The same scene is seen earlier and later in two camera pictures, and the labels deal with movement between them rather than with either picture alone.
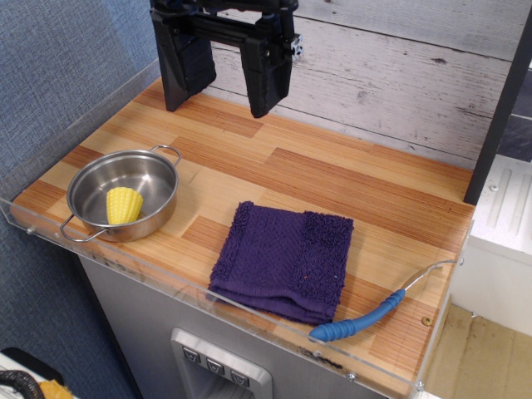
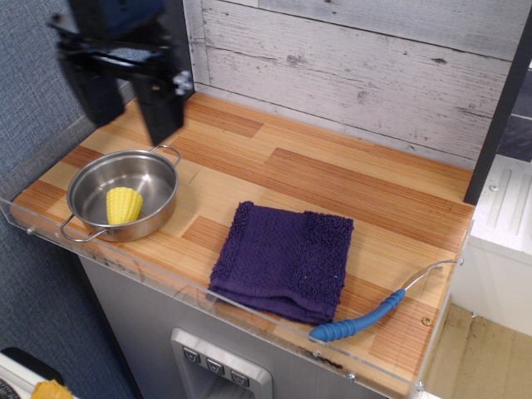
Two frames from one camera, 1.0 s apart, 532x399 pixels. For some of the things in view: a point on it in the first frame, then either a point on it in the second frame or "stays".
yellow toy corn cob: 123,205 stays
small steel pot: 152,173 stays
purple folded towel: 285,262 stays
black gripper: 265,28 -> 143,39
